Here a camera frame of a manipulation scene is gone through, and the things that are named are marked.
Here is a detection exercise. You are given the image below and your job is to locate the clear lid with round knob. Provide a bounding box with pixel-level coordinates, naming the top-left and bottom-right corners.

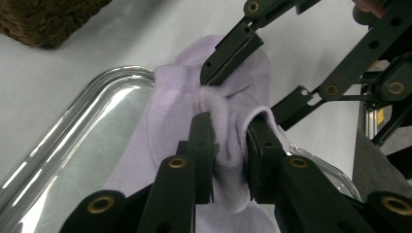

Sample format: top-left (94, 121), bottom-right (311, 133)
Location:
top-left (0, 65), bottom-right (362, 233)

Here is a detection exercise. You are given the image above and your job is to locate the brown wicker basket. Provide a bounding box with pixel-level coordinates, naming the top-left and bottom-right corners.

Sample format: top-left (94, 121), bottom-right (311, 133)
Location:
top-left (0, 0), bottom-right (114, 50)

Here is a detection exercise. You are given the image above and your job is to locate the metal floor rail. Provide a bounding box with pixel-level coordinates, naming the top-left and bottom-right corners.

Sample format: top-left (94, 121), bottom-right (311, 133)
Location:
top-left (364, 105), bottom-right (395, 141)

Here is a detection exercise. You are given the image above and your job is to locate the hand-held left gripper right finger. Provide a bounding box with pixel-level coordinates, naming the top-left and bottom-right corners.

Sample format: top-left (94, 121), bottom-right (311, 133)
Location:
top-left (246, 115), bottom-right (291, 205)

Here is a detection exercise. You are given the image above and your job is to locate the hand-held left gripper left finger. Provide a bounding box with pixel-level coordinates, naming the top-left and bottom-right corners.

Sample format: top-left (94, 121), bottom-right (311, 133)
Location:
top-left (176, 111), bottom-right (220, 206)

